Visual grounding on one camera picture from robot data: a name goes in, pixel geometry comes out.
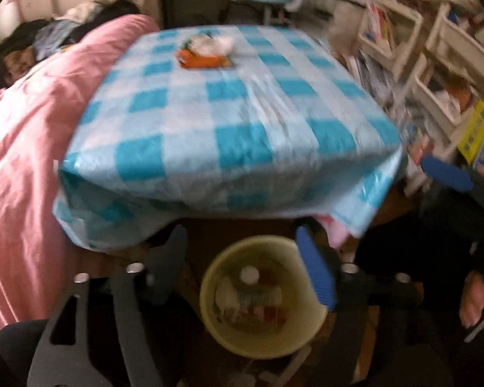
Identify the black bag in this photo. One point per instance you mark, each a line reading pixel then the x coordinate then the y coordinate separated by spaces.
pixel 117 10

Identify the blue checked tablecloth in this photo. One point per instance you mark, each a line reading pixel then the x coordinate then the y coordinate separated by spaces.
pixel 226 129

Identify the blue denim garment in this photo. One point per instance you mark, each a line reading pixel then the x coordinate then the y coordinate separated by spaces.
pixel 58 36

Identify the pink duvet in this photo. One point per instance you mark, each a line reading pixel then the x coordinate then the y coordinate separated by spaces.
pixel 28 177

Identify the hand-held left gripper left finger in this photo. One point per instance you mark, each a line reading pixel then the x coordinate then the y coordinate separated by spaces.
pixel 161 266

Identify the orange snack wrapper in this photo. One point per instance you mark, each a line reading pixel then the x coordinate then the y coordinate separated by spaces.
pixel 203 59

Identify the pink cloth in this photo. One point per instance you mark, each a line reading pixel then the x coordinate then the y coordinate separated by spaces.
pixel 336 232

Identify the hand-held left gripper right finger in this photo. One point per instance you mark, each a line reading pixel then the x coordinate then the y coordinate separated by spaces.
pixel 316 270

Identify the white storage rack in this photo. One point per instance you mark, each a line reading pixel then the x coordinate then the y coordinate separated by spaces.
pixel 451 68

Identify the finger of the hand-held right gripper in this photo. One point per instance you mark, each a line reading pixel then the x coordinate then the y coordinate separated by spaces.
pixel 447 173

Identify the yellow and blue box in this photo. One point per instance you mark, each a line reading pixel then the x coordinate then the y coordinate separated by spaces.
pixel 482 137

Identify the person's right hand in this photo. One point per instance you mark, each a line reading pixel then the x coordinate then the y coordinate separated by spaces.
pixel 480 294

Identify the yellow trash bin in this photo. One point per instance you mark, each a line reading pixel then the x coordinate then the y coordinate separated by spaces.
pixel 262 322

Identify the black dotted clothing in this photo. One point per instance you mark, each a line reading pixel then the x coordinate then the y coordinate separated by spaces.
pixel 411 330

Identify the black jacket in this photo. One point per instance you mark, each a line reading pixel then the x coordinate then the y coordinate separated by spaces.
pixel 8 46

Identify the small white tissue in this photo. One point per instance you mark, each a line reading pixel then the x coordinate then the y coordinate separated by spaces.
pixel 213 44

